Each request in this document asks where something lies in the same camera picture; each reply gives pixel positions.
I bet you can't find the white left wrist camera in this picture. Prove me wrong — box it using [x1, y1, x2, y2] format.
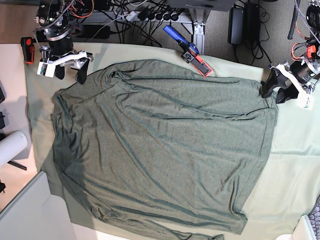
[296, 93, 314, 111]

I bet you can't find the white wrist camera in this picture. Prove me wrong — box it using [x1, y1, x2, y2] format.
[296, 93, 314, 111]
[37, 61, 56, 78]

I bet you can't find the white paper roll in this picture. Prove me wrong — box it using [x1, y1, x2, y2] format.
[0, 130, 28, 167]

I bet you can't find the white power strip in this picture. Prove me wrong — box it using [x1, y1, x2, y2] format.
[119, 11, 190, 23]

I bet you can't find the black power adapter brick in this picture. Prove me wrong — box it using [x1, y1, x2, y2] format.
[227, 7, 244, 45]

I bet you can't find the aluminium table leg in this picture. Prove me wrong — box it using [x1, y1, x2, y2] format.
[189, 8, 210, 55]

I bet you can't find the green long-sleeve T-shirt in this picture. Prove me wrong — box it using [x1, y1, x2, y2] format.
[52, 60, 278, 240]

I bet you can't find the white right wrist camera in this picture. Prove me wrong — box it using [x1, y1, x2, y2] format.
[37, 61, 56, 78]

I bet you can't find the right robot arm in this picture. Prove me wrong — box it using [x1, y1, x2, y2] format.
[33, 0, 94, 85]

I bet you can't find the light green table cloth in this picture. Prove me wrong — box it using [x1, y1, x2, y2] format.
[24, 43, 320, 240]

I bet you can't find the blue orange bar clamp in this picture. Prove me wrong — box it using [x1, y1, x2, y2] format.
[163, 25, 213, 77]

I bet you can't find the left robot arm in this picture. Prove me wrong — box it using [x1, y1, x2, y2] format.
[261, 0, 320, 110]

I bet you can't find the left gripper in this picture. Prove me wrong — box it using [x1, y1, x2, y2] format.
[261, 59, 320, 104]

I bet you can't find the red black corner clamp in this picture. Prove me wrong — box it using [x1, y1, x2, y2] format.
[20, 37, 35, 64]

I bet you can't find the white foam board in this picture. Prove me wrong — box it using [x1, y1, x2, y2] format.
[0, 171, 76, 240]

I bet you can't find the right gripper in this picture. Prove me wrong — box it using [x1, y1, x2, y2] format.
[39, 44, 94, 85]

